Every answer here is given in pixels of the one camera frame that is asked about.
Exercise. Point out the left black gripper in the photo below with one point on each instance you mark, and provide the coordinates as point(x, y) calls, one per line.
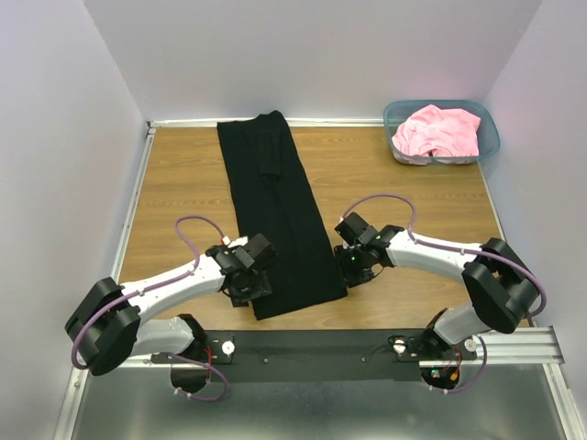
point(261, 288)

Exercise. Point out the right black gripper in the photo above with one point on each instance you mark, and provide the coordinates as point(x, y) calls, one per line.
point(354, 278)

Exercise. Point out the black t shirt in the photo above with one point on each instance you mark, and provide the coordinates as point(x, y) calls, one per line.
point(272, 196)

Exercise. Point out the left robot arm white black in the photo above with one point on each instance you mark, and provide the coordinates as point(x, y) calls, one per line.
point(116, 321)

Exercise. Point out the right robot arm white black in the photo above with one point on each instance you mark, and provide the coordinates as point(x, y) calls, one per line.
point(501, 288)

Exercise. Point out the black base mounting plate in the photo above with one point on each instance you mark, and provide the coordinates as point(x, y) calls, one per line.
point(332, 355)

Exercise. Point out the teal plastic bin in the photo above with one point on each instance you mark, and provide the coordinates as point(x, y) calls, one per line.
point(395, 114)

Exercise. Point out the pink t shirt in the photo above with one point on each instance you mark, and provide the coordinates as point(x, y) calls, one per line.
point(438, 133)

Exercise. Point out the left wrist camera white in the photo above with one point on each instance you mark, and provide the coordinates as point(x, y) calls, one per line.
point(231, 240)

